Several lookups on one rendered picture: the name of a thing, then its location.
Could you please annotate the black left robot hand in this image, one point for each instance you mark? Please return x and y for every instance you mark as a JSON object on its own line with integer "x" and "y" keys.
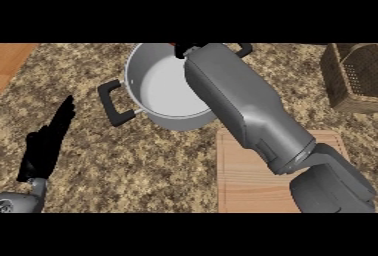
{"x": 44, "y": 145}

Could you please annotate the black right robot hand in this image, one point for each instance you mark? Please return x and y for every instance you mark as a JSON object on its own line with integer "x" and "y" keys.
{"x": 183, "y": 46}

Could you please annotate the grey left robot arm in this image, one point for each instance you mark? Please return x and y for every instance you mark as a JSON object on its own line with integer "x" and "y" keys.
{"x": 22, "y": 200}

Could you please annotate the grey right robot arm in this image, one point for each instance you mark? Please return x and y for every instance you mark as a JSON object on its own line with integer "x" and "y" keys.
{"x": 255, "y": 113}

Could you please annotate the pale wooden cutting board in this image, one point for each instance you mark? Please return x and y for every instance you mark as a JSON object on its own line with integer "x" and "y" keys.
{"x": 251, "y": 185}

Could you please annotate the brown wicker basket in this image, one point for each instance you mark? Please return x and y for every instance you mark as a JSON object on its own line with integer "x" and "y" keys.
{"x": 351, "y": 76}

